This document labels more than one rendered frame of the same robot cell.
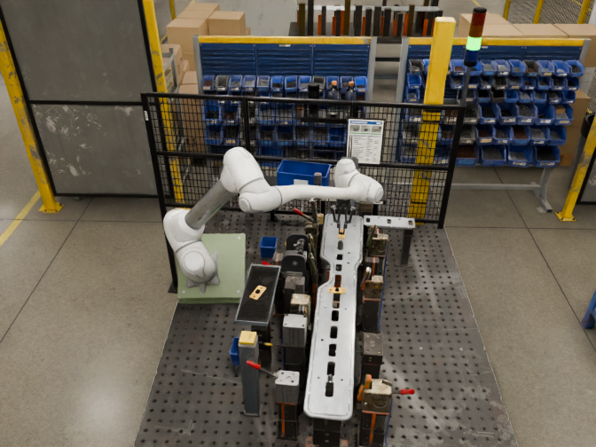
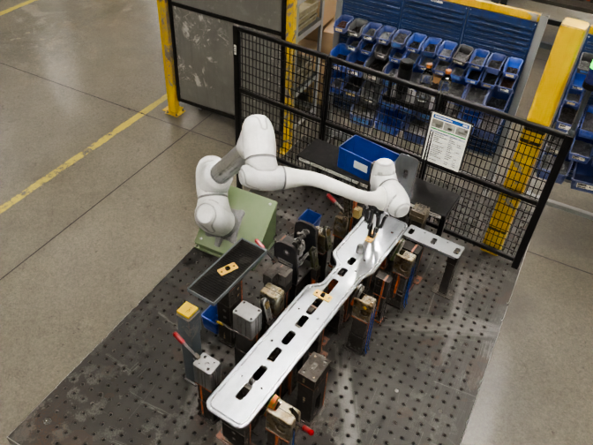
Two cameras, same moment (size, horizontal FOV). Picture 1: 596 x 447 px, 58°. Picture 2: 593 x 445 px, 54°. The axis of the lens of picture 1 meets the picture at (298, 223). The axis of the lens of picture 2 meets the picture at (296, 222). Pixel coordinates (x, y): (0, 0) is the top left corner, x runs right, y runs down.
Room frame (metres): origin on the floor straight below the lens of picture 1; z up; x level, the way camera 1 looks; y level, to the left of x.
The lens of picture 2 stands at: (0.32, -0.76, 2.95)
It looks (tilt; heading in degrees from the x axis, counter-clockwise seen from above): 42 degrees down; 24
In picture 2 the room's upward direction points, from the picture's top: 4 degrees clockwise
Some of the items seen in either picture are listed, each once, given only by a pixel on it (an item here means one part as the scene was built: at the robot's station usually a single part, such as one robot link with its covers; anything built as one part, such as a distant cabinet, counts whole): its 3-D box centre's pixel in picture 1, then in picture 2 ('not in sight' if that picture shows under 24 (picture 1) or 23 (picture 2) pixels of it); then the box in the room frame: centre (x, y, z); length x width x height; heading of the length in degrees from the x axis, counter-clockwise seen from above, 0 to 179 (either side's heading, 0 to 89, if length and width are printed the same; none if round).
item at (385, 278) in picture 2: (370, 280); (380, 297); (2.20, -0.39, 0.84); 0.11 x 0.08 x 0.29; 84
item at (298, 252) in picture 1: (296, 282); (295, 271); (2.07, 0.00, 0.94); 0.18 x 0.13 x 0.49; 174
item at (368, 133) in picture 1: (364, 141); (446, 141); (2.95, -0.40, 1.30); 0.23 x 0.02 x 0.31; 84
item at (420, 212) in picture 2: (364, 224); (414, 234); (2.67, -0.40, 0.88); 0.08 x 0.08 x 0.36; 84
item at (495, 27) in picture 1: (515, 90); not in sight; (5.41, -2.27, 0.67); 1.20 x 0.80 x 1.35; 90
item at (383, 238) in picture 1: (377, 261); (400, 280); (2.33, -0.44, 0.87); 0.12 x 0.09 x 0.35; 84
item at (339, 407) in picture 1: (338, 294); (321, 299); (1.93, -0.19, 1.00); 1.38 x 0.22 x 0.02; 174
